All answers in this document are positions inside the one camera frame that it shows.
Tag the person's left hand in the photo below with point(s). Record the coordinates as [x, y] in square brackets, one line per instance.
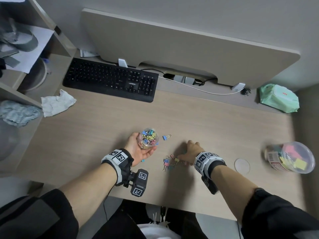
[132, 149]

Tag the person's right hand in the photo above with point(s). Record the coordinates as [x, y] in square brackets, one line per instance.
[194, 151]

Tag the person's left thumb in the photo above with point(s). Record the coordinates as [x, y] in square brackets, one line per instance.
[134, 135]

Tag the person's right fingers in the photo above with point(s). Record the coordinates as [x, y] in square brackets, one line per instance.
[184, 158]

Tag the small clear plastic jar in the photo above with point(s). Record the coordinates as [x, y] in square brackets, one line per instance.
[147, 141]

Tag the person's right forearm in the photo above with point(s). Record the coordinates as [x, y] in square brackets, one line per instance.
[231, 189]

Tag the person's left forearm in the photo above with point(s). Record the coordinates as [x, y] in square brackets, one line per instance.
[92, 191]

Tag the bunch of small colourful clips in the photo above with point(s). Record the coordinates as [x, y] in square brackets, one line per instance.
[149, 138]

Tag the pile of colourful binder clips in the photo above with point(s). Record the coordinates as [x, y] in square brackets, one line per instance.
[169, 163]

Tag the right wrist band with markers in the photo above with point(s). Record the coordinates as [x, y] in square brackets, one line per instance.
[208, 159]

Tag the wrist band with markers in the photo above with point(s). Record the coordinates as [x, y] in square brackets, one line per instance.
[118, 158]
[208, 159]

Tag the left wrist band with markers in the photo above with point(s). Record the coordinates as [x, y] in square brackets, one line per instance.
[118, 158]

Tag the clear round lid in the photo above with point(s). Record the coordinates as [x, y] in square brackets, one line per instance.
[242, 165]

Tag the black computer keyboard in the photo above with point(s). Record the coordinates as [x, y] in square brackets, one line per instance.
[109, 78]

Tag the person's white garment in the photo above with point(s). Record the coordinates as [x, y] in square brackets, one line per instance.
[157, 231]

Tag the crumpled white tissue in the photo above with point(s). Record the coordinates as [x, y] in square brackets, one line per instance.
[57, 103]

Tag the black plug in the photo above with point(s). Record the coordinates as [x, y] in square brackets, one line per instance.
[246, 92]

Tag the small folded paper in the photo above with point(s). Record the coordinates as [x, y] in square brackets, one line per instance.
[87, 53]

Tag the large clear plastic jar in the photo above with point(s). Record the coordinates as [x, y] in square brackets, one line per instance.
[290, 156]

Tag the beige desk divider panel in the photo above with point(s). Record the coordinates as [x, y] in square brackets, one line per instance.
[189, 44]

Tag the heap of large colourful clips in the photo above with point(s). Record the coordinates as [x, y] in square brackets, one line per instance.
[291, 158]

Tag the person's black right sleeve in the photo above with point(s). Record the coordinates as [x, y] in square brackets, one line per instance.
[279, 216]

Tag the person's black sleeve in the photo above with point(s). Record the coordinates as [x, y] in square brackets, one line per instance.
[35, 216]
[279, 216]

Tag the green wet wipes pack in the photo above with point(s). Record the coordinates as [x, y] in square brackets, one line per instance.
[279, 98]

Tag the beige wooden shelf unit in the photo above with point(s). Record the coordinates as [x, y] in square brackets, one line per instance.
[57, 47]

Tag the blue-grey crumpled towel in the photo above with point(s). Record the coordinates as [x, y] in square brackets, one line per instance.
[18, 113]

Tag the person's black left sleeve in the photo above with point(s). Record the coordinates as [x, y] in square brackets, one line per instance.
[35, 216]

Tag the white paper sheet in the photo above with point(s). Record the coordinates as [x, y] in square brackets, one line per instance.
[35, 51]

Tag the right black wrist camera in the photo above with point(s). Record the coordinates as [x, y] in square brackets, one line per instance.
[210, 185]

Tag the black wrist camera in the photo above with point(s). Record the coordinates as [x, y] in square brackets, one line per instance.
[139, 182]
[210, 185]

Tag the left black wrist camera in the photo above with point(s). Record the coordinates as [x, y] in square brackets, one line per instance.
[139, 182]

